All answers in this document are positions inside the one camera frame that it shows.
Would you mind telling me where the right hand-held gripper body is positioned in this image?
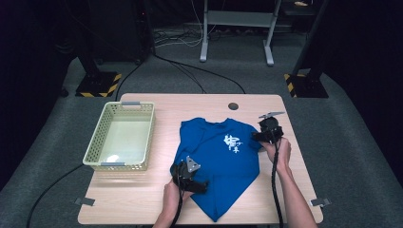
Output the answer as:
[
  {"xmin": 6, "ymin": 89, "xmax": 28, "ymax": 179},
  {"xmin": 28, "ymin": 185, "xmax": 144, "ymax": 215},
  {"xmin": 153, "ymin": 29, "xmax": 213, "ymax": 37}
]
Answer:
[{"xmin": 258, "ymin": 111, "xmax": 286, "ymax": 143}]

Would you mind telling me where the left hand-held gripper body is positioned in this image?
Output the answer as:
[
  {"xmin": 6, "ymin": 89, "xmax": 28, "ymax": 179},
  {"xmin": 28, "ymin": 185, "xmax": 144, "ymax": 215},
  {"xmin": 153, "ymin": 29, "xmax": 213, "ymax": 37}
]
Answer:
[{"xmin": 170, "ymin": 155, "xmax": 202, "ymax": 191}]

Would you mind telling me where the blue t-shirt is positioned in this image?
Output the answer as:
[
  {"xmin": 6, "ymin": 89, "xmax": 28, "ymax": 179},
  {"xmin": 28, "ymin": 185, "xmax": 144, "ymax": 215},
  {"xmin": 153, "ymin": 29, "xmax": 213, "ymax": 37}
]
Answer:
[{"xmin": 170, "ymin": 117, "xmax": 264, "ymax": 223}]

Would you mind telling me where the person's right hand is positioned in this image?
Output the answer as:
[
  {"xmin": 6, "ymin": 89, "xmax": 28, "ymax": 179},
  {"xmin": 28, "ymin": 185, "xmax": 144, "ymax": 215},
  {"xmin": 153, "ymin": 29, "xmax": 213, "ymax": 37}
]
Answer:
[{"xmin": 259, "ymin": 137, "xmax": 293, "ymax": 174}]

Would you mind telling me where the black stand striped base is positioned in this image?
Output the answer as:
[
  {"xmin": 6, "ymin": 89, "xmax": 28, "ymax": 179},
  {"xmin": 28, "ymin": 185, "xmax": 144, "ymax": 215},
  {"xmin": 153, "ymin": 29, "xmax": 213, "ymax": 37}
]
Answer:
[
  {"xmin": 283, "ymin": 0, "xmax": 331, "ymax": 99},
  {"xmin": 75, "ymin": 47, "xmax": 123, "ymax": 99}
]

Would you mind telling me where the cream plastic basket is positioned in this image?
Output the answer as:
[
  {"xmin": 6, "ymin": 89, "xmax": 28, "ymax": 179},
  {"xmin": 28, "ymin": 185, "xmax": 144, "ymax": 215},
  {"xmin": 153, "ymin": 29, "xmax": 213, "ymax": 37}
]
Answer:
[{"xmin": 82, "ymin": 101, "xmax": 156, "ymax": 172}]

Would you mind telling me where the black cabinet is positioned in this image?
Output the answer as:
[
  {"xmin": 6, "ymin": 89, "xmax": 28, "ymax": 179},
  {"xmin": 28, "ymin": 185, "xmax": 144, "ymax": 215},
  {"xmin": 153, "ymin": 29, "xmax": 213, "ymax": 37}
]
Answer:
[{"xmin": 88, "ymin": 0, "xmax": 153, "ymax": 65}]

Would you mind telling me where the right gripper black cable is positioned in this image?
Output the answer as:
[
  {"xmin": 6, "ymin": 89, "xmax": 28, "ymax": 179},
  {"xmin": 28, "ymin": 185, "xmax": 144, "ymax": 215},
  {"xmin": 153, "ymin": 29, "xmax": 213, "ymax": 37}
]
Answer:
[{"xmin": 270, "ymin": 136, "xmax": 285, "ymax": 228}]

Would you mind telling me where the long black floor cable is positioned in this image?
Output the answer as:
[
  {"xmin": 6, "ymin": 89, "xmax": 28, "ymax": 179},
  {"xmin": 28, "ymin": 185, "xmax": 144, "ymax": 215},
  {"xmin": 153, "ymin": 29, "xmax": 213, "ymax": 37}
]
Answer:
[{"xmin": 151, "ymin": 51, "xmax": 247, "ymax": 95}]

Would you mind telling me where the grey table bracket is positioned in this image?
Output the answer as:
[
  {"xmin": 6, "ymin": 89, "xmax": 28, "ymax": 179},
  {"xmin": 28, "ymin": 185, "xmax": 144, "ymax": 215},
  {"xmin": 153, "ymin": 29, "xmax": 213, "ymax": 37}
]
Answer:
[
  {"xmin": 310, "ymin": 198, "xmax": 333, "ymax": 208},
  {"xmin": 74, "ymin": 197, "xmax": 96, "ymax": 207}
]

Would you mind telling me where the thin black floor cable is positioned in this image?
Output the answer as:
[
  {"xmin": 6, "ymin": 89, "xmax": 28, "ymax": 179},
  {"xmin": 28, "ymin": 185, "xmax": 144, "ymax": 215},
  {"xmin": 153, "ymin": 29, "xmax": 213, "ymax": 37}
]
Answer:
[{"xmin": 169, "ymin": 60, "xmax": 207, "ymax": 95}]

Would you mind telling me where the white desk frame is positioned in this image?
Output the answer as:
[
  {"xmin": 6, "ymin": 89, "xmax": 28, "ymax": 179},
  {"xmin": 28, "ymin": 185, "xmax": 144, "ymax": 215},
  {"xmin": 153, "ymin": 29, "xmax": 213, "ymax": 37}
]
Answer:
[{"xmin": 199, "ymin": 0, "xmax": 283, "ymax": 67}]

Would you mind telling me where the tangle of floor cables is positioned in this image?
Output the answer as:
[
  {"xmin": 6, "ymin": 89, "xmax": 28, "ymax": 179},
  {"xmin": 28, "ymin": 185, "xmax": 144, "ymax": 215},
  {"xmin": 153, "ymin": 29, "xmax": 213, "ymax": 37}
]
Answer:
[{"xmin": 153, "ymin": 27, "xmax": 222, "ymax": 48}]

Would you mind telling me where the thick black floor cable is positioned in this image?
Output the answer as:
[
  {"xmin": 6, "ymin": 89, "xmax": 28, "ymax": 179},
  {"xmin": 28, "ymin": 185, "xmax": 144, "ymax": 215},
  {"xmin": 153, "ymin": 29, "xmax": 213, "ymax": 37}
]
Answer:
[{"xmin": 26, "ymin": 163, "xmax": 85, "ymax": 228}]

